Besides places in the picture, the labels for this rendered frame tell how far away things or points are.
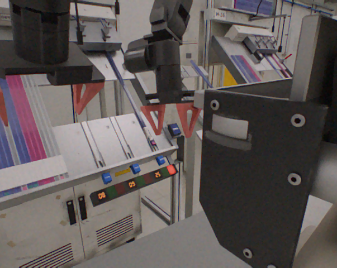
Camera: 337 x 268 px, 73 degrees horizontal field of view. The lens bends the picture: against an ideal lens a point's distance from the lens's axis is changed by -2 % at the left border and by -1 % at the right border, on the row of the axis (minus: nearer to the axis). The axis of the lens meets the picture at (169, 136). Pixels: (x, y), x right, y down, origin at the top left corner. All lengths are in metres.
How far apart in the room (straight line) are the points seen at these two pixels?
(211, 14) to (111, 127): 1.14
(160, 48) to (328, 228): 0.41
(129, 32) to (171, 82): 2.56
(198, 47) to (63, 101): 1.57
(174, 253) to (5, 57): 0.55
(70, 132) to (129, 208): 0.66
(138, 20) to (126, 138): 2.38
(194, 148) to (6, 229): 0.87
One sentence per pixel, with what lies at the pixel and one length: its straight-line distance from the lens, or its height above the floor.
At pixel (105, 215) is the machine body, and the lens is 1.30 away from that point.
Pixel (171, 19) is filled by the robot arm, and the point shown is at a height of 1.15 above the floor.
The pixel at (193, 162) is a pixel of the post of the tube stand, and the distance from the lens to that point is 1.21.
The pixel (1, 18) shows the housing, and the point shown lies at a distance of 1.13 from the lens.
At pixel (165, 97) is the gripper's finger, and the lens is 0.48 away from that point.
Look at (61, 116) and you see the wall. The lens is 2.76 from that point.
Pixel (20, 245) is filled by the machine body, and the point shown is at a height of 0.33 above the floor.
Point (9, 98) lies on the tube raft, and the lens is 0.90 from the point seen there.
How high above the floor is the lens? 1.07
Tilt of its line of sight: 19 degrees down
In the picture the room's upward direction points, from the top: straight up
